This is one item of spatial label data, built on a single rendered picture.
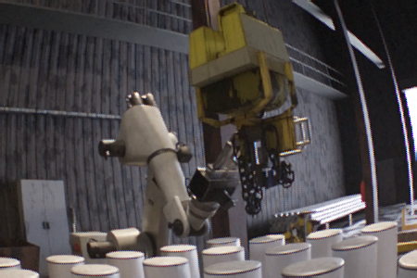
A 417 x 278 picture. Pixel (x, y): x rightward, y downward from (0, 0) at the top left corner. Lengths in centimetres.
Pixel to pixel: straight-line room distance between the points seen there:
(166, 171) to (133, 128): 38
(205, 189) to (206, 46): 71
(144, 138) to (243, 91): 94
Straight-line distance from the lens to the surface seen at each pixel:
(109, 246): 275
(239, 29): 165
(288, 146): 167
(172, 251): 161
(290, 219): 1075
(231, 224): 447
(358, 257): 109
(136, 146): 243
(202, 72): 175
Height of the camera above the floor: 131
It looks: 9 degrees up
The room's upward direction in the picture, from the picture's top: 5 degrees counter-clockwise
